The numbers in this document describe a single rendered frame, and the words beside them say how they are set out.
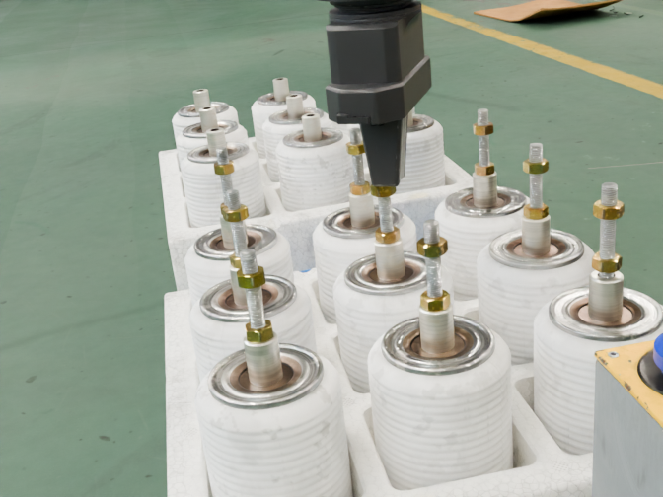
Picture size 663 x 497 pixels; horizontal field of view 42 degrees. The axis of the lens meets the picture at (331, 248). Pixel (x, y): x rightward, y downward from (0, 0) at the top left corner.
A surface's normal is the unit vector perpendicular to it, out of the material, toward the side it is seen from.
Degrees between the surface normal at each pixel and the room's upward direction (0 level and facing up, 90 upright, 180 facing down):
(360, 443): 0
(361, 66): 90
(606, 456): 90
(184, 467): 0
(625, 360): 0
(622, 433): 90
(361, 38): 90
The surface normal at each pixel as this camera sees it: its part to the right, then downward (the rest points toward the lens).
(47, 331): -0.10, -0.91
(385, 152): -0.30, 0.41
